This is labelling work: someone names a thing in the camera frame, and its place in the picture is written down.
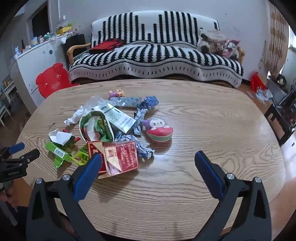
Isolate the red cloth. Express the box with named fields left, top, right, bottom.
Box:
left=89, top=39, right=126, bottom=55

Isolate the flattened green box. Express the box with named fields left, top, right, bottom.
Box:
left=46, top=141, right=89, bottom=168

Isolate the torn white green carton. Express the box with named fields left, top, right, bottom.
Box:
left=48, top=129, right=80, bottom=149

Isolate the white pouch with green lining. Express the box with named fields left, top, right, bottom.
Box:
left=79, top=110, right=116, bottom=142

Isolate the black side table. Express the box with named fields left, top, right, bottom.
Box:
left=264, top=88, right=296, bottom=146

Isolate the white shelf rack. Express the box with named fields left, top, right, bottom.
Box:
left=0, top=76, right=16, bottom=126

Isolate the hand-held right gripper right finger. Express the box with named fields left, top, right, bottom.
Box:
left=193, top=151, right=271, bottom=241

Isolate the small pink toy figure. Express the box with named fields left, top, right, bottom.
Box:
left=109, top=89, right=127, bottom=98

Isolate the blue silver wrapper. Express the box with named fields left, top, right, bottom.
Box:
left=133, top=95, right=159, bottom=137

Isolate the watermelon squishy toy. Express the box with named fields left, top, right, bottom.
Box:
left=142, top=118, right=174, bottom=142

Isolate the brown patterned cloth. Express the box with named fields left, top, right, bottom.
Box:
left=198, top=29, right=228, bottom=54

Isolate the red bear stool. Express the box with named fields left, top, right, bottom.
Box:
left=35, top=63, right=80, bottom=99

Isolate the clear plastic wrap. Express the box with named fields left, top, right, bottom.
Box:
left=80, top=95, right=109, bottom=116

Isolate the white cabinet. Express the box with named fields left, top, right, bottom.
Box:
left=9, top=35, right=72, bottom=109

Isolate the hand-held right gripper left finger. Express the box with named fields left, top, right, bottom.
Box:
left=26, top=153, right=104, bottom=241

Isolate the patterned curtain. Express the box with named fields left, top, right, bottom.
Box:
left=266, top=2, right=289, bottom=77

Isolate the clutter of bottles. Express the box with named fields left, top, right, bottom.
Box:
left=13, top=15, right=79, bottom=58

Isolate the white crumpled tissue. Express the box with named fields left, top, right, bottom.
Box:
left=64, top=111, right=82, bottom=126

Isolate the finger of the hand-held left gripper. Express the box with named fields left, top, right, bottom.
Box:
left=0, top=142, right=25, bottom=160
left=9, top=149, right=40, bottom=165

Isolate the long blue silver packet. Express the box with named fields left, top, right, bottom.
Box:
left=109, top=96, right=142, bottom=108

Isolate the red cigarette carton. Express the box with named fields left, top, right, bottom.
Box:
left=87, top=140, right=139, bottom=179

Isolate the blue white crumpled wrapper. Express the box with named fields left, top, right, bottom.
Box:
left=116, top=133, right=155, bottom=159

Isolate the white crumpled paper pile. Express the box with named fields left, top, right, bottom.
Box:
left=254, top=88, right=273, bottom=102

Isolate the black white striped blanket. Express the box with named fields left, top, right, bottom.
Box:
left=68, top=10, right=244, bottom=88

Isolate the white green printed box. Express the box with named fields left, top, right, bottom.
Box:
left=92, top=103, right=136, bottom=133

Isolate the wooden frame sofa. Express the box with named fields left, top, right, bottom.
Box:
left=67, top=10, right=245, bottom=88

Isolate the red bag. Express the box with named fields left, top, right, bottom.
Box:
left=250, top=72, right=267, bottom=93

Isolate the person's left hand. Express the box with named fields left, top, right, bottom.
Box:
left=0, top=189, right=20, bottom=209

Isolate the pink white cloth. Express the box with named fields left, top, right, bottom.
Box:
left=221, top=39, right=241, bottom=58

